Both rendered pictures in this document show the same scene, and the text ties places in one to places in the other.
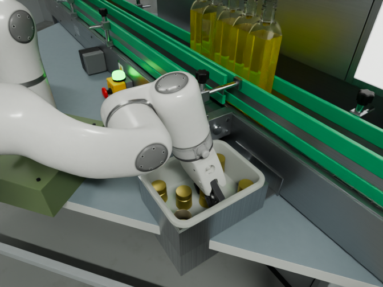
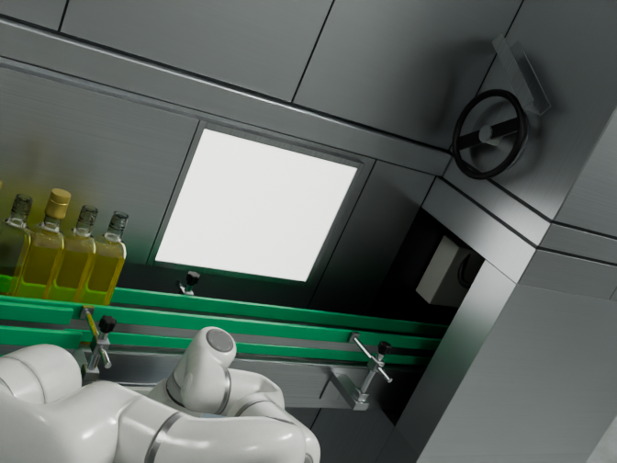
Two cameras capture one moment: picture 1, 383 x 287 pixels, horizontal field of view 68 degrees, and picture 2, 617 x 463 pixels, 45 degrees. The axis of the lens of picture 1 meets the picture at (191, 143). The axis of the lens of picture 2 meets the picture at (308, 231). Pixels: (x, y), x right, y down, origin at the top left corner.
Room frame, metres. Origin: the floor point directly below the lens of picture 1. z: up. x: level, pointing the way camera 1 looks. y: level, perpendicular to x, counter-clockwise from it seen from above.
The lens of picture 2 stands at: (0.38, 1.14, 1.69)
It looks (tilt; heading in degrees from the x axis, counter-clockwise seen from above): 18 degrees down; 266
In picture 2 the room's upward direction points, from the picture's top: 24 degrees clockwise
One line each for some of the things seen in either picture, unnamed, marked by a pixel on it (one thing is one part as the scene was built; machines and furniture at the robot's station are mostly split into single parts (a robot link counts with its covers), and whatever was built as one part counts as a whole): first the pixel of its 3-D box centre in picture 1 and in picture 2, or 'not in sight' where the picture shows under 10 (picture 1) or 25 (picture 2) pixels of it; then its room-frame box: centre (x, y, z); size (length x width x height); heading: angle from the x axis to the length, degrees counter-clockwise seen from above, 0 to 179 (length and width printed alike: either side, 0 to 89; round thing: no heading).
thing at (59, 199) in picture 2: not in sight; (58, 203); (0.73, -0.10, 1.14); 0.04 x 0.04 x 0.04
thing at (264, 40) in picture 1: (259, 68); (95, 285); (0.63, -0.16, 0.99); 0.06 x 0.06 x 0.21; 33
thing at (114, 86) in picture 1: (119, 89); not in sight; (0.90, 0.25, 0.79); 0.07 x 0.07 x 0.07; 33
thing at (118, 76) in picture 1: (118, 75); not in sight; (0.90, 0.25, 0.84); 0.04 x 0.04 x 0.03
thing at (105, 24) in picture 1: (100, 29); not in sight; (1.05, 0.33, 0.94); 0.07 x 0.04 x 0.13; 123
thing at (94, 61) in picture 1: (93, 61); not in sight; (1.13, 0.41, 0.79); 0.08 x 0.08 x 0.08; 33
